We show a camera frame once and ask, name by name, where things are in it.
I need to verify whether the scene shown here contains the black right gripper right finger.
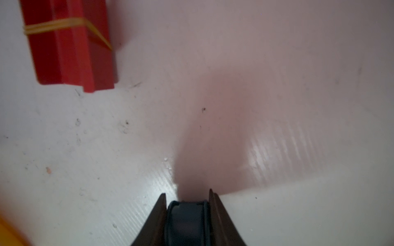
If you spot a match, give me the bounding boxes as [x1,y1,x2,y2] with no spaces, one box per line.
[209,189,246,246]

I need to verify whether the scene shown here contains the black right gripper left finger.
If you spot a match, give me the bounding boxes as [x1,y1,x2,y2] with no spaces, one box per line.
[131,193,167,246]

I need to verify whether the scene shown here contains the teal pliers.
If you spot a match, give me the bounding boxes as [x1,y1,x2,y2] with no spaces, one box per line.
[164,200,211,246]

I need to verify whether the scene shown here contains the yellow storage tray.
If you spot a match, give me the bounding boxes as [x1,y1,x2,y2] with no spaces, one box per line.
[1,214,32,246]

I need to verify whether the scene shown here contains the red pruning pliers right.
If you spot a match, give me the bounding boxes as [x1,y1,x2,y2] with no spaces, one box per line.
[20,1,116,93]

